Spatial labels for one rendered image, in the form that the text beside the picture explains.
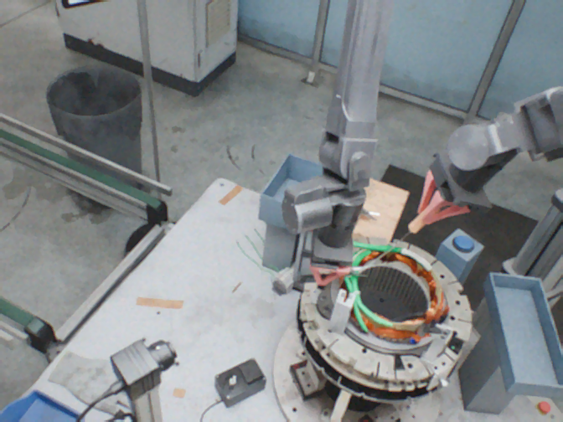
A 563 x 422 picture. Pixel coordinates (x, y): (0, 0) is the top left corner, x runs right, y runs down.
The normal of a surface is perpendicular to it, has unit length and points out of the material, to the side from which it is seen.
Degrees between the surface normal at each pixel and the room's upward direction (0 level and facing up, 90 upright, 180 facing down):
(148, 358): 0
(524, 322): 0
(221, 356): 0
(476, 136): 74
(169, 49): 90
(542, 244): 90
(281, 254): 90
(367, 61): 66
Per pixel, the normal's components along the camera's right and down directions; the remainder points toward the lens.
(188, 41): -0.45, 0.62
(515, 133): 0.57, -0.21
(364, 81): 0.40, 0.35
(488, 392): -0.07, 0.72
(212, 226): 0.10, -0.69
